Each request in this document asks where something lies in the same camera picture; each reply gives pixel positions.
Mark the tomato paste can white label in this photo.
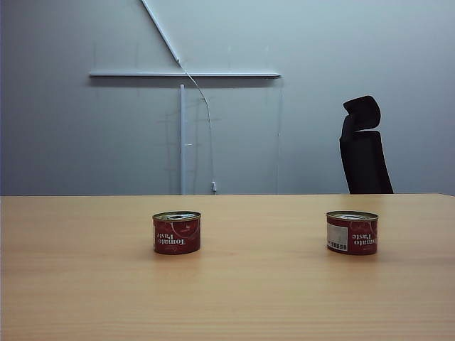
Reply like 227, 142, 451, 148
326, 210, 380, 256

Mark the red tomato paste can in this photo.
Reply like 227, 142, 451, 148
152, 210, 202, 255

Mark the black office chair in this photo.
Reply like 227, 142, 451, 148
339, 94, 395, 195

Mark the white vertical wall conduit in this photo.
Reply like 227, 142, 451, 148
178, 84, 187, 195

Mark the white horizontal wall conduit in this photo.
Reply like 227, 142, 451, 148
88, 70, 282, 80

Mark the white diagonal wall conduit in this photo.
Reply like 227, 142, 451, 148
139, 0, 183, 65

